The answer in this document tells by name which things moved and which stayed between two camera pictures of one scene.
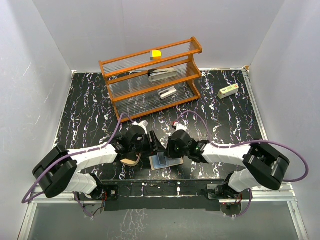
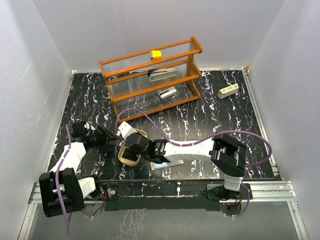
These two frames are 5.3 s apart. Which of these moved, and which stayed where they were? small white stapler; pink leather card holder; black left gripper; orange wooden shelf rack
Moved: black left gripper
Stayed: orange wooden shelf rack; small white stapler; pink leather card holder
